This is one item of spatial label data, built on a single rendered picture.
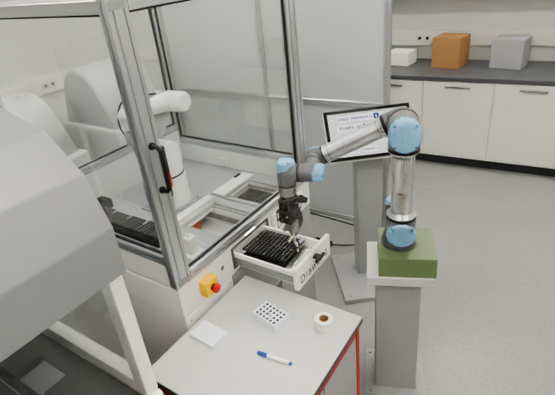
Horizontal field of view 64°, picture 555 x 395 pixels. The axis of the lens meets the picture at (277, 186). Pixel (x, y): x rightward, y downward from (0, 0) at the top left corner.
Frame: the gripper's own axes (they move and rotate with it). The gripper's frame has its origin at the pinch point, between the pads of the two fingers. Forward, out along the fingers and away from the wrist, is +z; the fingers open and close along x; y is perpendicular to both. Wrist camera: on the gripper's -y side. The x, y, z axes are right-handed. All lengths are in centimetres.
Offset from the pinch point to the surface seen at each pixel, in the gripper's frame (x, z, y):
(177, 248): -23, -14, 45
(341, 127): -20, -14, -89
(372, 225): -5, 55, -98
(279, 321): 11.5, 18.2, 33.2
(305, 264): 10.7, 6.9, 10.3
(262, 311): 2.2, 18.3, 31.8
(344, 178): -54, 59, -160
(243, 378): 13, 22, 59
